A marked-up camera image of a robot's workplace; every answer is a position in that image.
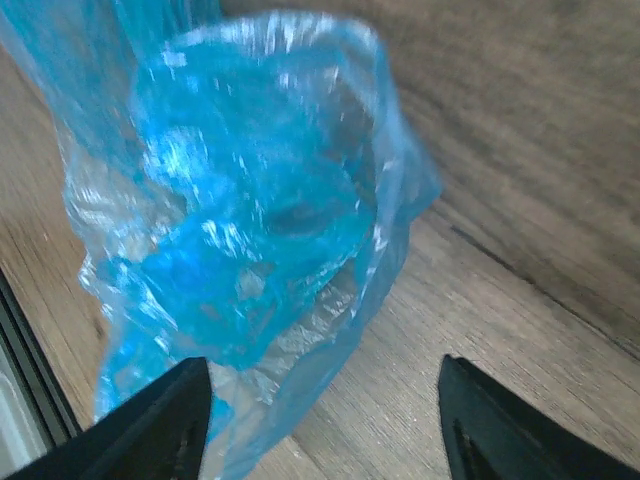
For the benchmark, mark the blue translucent trash bag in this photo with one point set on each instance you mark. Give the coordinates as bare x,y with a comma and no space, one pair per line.
243,187

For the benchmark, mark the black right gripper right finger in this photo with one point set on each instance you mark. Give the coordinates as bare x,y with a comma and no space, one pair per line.
491,433

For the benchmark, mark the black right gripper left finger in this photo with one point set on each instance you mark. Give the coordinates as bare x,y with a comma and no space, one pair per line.
159,433

